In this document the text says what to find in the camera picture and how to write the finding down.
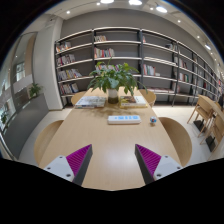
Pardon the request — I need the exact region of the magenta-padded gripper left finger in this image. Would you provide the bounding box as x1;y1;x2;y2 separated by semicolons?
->
44;144;94;187

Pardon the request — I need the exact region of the white book with brown picture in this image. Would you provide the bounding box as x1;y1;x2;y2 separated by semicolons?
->
119;95;148;107

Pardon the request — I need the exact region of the round-backed wooden chair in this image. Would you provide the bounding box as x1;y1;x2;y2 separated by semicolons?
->
158;116;193;168
138;88;157;108
70;90;88;107

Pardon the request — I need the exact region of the grey-white magazine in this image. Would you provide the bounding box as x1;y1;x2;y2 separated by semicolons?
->
74;95;107;110

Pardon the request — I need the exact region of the white power strip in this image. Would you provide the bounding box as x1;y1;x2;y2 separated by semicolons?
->
107;114;142;126

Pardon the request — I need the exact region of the small background potted plant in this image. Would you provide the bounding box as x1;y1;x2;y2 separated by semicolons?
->
28;82;44;99

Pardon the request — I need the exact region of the green potted plant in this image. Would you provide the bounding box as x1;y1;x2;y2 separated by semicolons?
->
87;59;148;104

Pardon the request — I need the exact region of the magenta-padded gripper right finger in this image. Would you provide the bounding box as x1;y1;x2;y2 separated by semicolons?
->
134;143;183;185

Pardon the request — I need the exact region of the grey shelf unit with books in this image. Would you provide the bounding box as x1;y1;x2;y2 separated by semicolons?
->
54;26;224;109

